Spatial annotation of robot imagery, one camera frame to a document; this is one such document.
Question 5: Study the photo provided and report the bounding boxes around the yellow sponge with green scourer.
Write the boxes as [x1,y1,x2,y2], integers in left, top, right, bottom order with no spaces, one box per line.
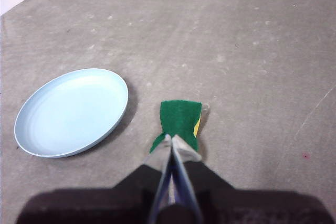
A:
[149,99,203,154]

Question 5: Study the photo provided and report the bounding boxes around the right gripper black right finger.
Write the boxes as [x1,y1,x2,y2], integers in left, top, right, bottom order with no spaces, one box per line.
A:
[172,134,333,224]

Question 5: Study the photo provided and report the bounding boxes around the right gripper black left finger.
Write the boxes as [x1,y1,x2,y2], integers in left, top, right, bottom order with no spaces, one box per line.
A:
[15,134,173,224]

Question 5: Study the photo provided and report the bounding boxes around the light blue round plate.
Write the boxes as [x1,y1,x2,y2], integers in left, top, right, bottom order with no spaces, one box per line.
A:
[13,68,130,159]

